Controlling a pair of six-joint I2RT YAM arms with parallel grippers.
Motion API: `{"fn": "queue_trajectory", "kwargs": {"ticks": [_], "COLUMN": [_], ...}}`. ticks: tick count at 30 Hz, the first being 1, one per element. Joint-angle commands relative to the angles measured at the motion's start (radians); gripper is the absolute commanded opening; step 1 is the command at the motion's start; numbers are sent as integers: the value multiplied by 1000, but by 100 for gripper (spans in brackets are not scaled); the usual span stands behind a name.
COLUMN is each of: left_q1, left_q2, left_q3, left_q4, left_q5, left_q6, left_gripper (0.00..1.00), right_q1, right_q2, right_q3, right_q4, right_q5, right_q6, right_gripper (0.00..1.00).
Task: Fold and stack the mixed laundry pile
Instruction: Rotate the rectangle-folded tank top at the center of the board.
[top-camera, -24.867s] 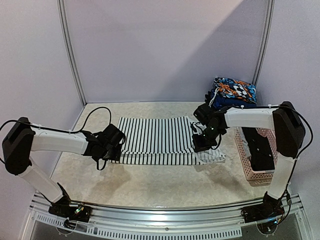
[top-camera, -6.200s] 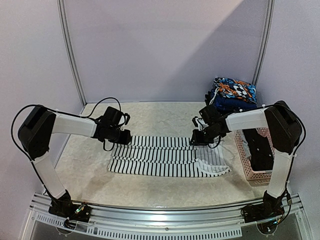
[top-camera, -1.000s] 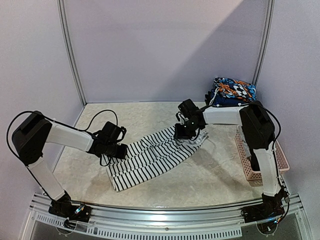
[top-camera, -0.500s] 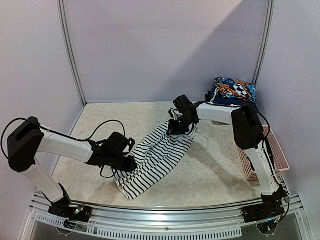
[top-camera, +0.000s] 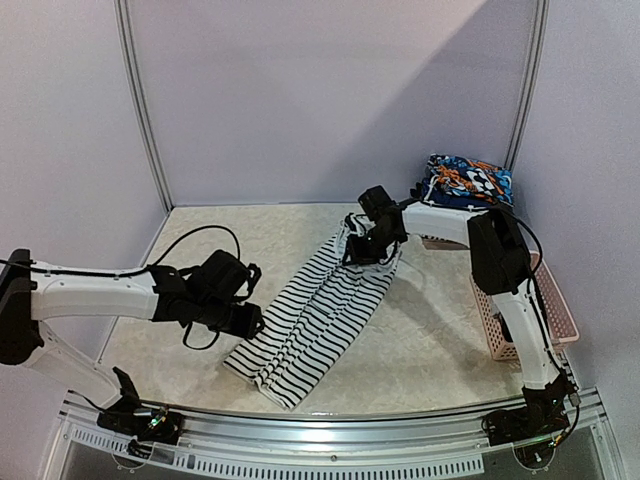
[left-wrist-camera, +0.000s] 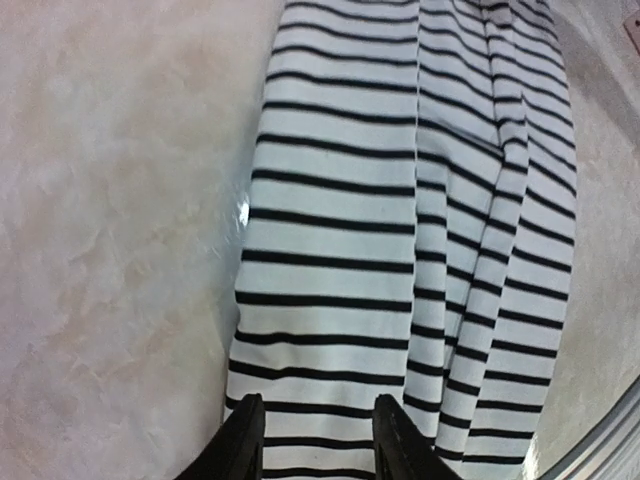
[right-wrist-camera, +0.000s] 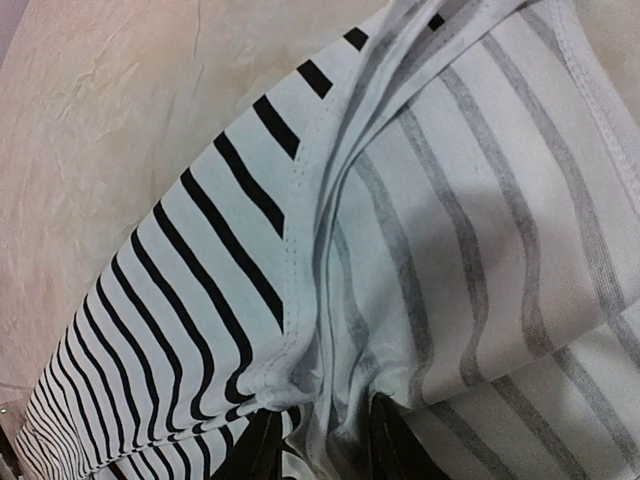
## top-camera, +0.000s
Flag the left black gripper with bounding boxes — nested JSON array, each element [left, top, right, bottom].
[[195, 297, 266, 340]]

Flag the black white striped shirt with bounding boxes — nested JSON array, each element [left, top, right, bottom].
[[223, 222, 399, 410]]

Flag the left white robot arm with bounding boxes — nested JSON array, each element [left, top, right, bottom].
[[1, 249, 264, 434]]

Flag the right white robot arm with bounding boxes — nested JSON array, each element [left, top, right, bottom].
[[346, 185, 576, 397]]

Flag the pink plastic laundry basket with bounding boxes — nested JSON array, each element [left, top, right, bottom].
[[470, 261, 580, 361]]

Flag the dark blue folded garment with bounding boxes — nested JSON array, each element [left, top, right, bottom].
[[421, 180, 487, 208]]

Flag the blue orange patterned shorts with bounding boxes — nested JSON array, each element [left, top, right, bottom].
[[425, 154, 513, 206]]

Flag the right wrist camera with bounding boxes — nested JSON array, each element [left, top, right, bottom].
[[341, 213, 371, 238]]

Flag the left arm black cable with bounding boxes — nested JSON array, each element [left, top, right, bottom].
[[0, 224, 261, 350]]

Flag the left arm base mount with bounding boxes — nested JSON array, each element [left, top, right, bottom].
[[97, 367, 185, 445]]

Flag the aluminium front rail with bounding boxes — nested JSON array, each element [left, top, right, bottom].
[[43, 389, 625, 479]]

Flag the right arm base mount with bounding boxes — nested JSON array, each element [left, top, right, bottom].
[[481, 378, 580, 447]]

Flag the right aluminium corner post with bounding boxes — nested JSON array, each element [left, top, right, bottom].
[[504, 0, 550, 171]]

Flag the aluminium corner post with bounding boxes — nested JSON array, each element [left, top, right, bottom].
[[114, 0, 175, 214], [504, 0, 550, 171]]

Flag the left aluminium corner post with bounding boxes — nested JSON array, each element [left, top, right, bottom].
[[114, 0, 175, 214]]

